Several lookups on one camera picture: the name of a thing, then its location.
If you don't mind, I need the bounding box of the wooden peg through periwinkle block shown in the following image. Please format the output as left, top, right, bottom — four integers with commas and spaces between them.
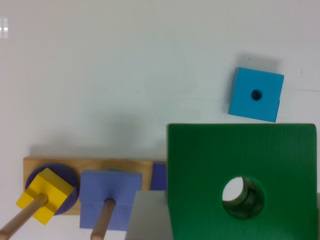
90, 199, 116, 240

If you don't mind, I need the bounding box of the periwinkle square block on peg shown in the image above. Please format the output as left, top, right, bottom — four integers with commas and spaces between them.
80, 170, 142, 231

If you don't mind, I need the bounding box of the dark purple square block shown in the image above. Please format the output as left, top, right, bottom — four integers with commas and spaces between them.
151, 162, 167, 191

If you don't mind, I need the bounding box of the wooden peg board base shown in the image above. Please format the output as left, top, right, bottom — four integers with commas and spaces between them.
22, 156, 155, 216

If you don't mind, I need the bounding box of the dark purple round disc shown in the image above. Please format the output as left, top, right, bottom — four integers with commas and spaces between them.
25, 163, 80, 215

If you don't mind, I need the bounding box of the blue square block with hole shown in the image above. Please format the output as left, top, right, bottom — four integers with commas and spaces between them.
229, 67, 284, 122

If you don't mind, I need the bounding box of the yellow square block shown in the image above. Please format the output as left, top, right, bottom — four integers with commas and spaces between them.
16, 168, 74, 225

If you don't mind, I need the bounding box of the green square block with hole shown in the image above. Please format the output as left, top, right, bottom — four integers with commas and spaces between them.
168, 124, 318, 240

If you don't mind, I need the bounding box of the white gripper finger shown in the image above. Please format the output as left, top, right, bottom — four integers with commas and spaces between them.
125, 191, 173, 240

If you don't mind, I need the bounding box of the wooden peg through yellow block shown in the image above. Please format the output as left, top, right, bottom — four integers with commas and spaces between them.
0, 194, 48, 240

